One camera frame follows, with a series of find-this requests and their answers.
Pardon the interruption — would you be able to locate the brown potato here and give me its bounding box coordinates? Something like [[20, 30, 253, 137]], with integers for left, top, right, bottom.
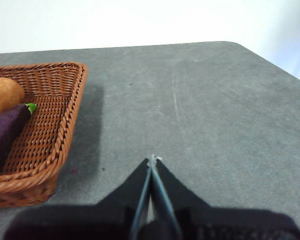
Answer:
[[0, 77, 26, 118]]

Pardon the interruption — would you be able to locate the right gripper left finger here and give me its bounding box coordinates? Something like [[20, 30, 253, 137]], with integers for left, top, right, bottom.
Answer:
[[3, 158, 152, 240]]

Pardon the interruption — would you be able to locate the brown wicker basket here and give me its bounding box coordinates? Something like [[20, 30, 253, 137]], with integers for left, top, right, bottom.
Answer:
[[0, 61, 89, 208]]

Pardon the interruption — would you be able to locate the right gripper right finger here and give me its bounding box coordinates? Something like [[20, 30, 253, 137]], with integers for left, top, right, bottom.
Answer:
[[152, 158, 300, 240]]

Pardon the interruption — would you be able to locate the purple eggplant with green stem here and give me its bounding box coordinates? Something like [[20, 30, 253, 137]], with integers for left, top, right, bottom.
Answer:
[[0, 102, 38, 176]]

